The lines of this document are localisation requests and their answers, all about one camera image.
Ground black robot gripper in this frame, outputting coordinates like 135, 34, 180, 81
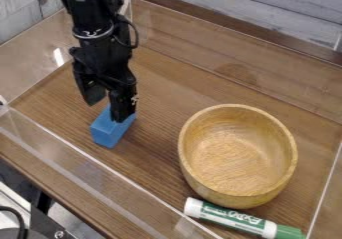
68, 29, 139, 124

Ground blue foam block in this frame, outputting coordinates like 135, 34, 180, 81
90, 107, 136, 148

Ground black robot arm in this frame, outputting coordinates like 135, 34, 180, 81
61, 0, 139, 123

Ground brown wooden bowl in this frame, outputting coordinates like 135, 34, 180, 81
178, 104, 299, 209

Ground clear acrylic tray walls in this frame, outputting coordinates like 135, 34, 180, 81
0, 0, 342, 239

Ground green white dry-erase marker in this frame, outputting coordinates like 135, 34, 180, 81
183, 197, 306, 239

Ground black metal bracket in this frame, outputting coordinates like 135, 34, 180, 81
27, 206, 76, 239

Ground black cable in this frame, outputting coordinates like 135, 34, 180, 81
0, 205, 27, 239

